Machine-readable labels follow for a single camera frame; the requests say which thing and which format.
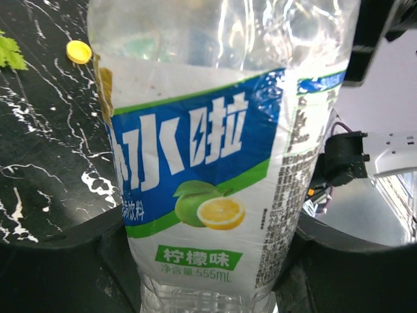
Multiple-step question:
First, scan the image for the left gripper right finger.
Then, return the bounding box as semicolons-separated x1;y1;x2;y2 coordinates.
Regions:
273;213;416;312

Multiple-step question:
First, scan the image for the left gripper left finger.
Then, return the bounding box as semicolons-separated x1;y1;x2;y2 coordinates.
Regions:
1;207;140;312

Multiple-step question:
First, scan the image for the clear bottle blue cap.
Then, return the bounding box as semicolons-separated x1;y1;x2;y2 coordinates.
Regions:
87;1;360;312

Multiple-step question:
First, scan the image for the yellow bottle cap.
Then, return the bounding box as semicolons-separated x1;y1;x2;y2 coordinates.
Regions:
66;40;93;65

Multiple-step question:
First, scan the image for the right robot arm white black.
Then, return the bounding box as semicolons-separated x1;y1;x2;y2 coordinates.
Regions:
311;1;416;186

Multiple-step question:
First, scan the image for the black marble mat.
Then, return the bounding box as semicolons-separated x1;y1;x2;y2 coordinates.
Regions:
1;1;121;244

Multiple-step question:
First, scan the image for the toy green onion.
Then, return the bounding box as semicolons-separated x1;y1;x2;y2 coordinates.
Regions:
0;31;28;70

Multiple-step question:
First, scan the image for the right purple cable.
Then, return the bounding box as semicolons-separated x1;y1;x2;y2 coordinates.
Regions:
325;121;352;209

